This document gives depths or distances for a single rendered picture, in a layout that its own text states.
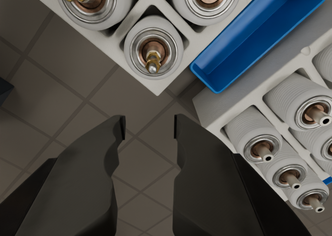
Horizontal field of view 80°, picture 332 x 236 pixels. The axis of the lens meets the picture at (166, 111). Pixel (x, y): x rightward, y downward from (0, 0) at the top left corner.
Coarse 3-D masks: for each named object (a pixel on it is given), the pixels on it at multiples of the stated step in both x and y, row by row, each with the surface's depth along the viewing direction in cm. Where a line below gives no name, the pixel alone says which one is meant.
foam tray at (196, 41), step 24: (48, 0) 34; (144, 0) 34; (168, 0) 44; (240, 0) 35; (72, 24) 35; (120, 24) 46; (192, 24) 46; (216, 24) 36; (120, 48) 38; (192, 48) 38
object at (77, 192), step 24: (120, 120) 12; (72, 144) 9; (96, 144) 9; (72, 168) 8; (96, 168) 8; (48, 192) 7; (72, 192) 7; (96, 192) 7; (48, 216) 6; (72, 216) 6; (96, 216) 6
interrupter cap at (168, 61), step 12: (144, 36) 30; (156, 36) 30; (168, 36) 30; (132, 48) 31; (144, 48) 31; (168, 48) 31; (132, 60) 31; (144, 60) 32; (168, 60) 32; (144, 72) 32
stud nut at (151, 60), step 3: (150, 60) 24; (153, 60) 24; (156, 60) 24; (147, 63) 25; (150, 63) 25; (156, 63) 25; (159, 63) 25; (147, 66) 25; (159, 66) 25; (147, 69) 25; (156, 72) 25
